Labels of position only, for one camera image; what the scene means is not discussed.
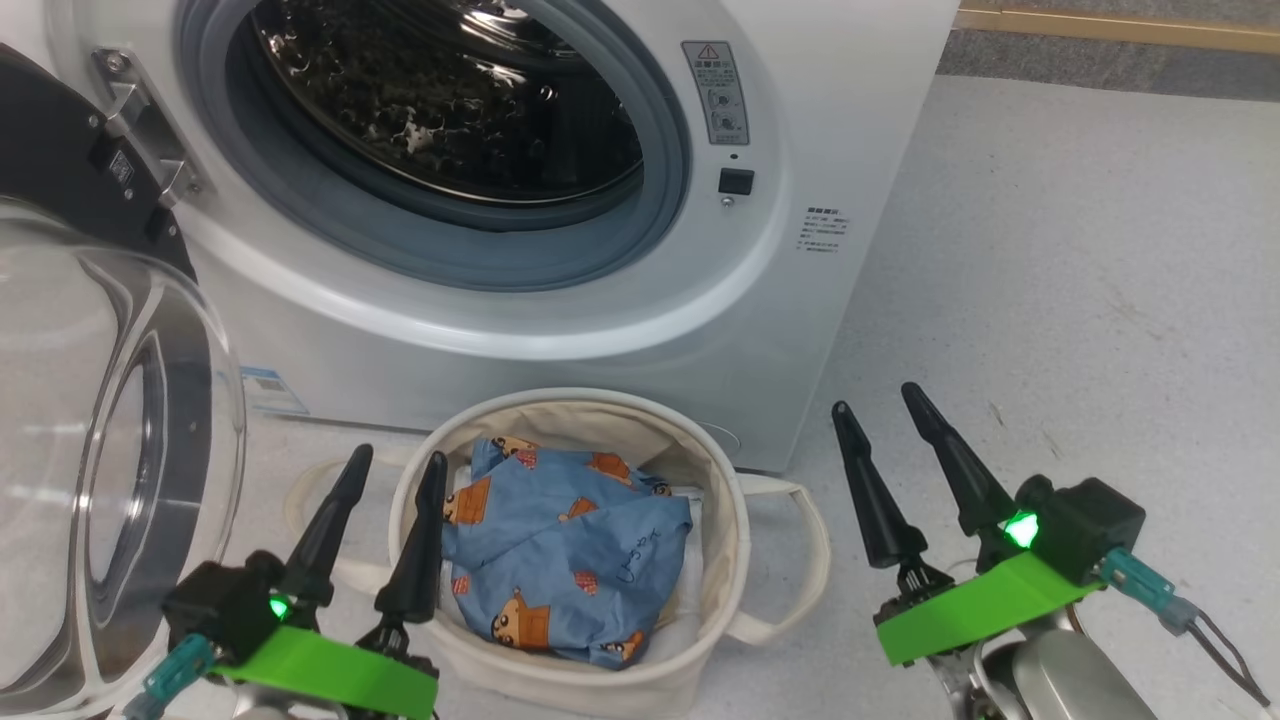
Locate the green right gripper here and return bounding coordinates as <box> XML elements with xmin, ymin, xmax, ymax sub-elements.
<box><xmin>831</xmin><ymin>382</ymin><xmax>1103</xmax><ymax>720</ymax></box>

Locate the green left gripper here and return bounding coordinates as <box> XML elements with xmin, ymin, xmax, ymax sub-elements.
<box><xmin>213</xmin><ymin>444</ymin><xmax>450</xmax><ymax>720</ymax></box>

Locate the blue cartoon print garment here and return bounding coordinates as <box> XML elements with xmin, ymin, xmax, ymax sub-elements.
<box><xmin>439</xmin><ymin>436</ymin><xmax>695</xmax><ymax>670</ymax></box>

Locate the black-rimmed glass washer door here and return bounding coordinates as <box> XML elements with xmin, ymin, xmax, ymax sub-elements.
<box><xmin>0</xmin><ymin>44</ymin><xmax>249</xmax><ymax>720</ymax></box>

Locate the beige canvas laundry basket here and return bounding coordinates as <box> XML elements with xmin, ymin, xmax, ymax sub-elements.
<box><xmin>284</xmin><ymin>387</ymin><xmax>832</xmax><ymax>720</ymax></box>

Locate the white front-load washing machine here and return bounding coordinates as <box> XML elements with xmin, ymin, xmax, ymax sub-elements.
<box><xmin>0</xmin><ymin>0</ymin><xmax>962</xmax><ymax>477</ymax></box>

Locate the metal door hinge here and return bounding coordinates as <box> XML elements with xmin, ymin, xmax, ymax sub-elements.
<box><xmin>91</xmin><ymin>47</ymin><xmax>207</xmax><ymax>210</ymax></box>

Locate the blue white energy sticker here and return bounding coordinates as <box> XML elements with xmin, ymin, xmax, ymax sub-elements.
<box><xmin>239</xmin><ymin>365</ymin><xmax>312</xmax><ymax>418</ymax></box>

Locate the small printed text label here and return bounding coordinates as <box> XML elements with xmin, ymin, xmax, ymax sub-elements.
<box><xmin>796</xmin><ymin>205</ymin><xmax>852</xmax><ymax>256</ymax></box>

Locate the grey warning sticker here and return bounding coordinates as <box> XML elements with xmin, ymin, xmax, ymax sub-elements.
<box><xmin>681</xmin><ymin>40</ymin><xmax>752</xmax><ymax>148</ymax></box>

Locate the wooden floor strip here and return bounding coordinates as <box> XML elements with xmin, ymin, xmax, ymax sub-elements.
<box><xmin>954</xmin><ymin>4</ymin><xmax>1280</xmax><ymax>57</ymax></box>

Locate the teal left camera connector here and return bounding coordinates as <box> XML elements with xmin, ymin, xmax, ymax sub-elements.
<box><xmin>121</xmin><ymin>634</ymin><xmax>217</xmax><ymax>720</ymax></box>

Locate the teal camera connector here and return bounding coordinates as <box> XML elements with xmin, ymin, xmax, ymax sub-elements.
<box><xmin>121</xmin><ymin>634</ymin><xmax>217</xmax><ymax>720</ymax></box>
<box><xmin>1098</xmin><ymin>546</ymin><xmax>1200</xmax><ymax>637</ymax></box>

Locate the teal right camera connector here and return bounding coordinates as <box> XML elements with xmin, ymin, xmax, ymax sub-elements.
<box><xmin>1098</xmin><ymin>546</ymin><xmax>1200</xmax><ymax>637</ymax></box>

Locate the black camera cable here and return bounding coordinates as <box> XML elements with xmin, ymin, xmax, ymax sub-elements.
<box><xmin>1184</xmin><ymin>604</ymin><xmax>1273</xmax><ymax>710</ymax></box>

